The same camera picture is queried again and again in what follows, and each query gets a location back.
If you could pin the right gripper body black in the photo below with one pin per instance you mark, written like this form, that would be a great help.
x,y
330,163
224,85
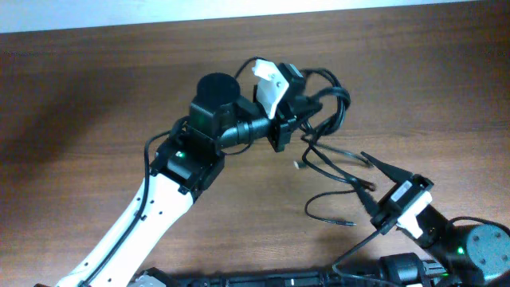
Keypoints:
x,y
397,203

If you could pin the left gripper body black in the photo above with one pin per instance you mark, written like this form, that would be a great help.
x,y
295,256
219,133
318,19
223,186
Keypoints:
x,y
277,130

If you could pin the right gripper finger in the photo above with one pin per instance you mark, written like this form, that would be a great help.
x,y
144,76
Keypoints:
x,y
368,202
395,174

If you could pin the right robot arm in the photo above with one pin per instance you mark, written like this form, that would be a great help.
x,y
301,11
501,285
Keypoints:
x,y
474,251

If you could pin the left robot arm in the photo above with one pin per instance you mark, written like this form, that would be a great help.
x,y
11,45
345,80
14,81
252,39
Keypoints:
x,y
187,162

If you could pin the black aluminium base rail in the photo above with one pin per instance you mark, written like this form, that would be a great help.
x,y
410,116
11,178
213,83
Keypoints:
x,y
429,274

